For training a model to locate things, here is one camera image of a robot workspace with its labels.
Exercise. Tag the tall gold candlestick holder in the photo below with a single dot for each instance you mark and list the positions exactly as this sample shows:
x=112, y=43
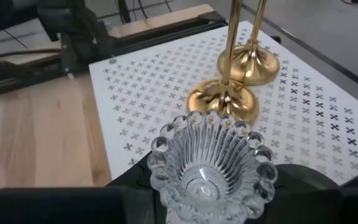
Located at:
x=253, y=67

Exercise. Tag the clear glass candle holder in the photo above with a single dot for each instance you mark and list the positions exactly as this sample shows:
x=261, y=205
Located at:
x=211, y=174

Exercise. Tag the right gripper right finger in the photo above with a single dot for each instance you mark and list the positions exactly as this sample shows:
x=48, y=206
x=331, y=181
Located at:
x=322, y=205

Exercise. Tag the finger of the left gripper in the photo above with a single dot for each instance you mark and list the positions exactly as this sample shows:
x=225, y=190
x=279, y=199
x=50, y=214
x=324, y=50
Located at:
x=67, y=56

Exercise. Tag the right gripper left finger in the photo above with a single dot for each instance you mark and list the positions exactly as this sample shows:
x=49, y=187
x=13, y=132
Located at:
x=57, y=207

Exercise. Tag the white perforated metal shelf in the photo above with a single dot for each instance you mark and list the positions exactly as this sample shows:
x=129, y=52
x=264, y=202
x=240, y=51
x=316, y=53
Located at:
x=166, y=87

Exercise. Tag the short gold candlestick holder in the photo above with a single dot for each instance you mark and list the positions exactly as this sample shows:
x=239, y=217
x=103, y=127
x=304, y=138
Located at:
x=222, y=96

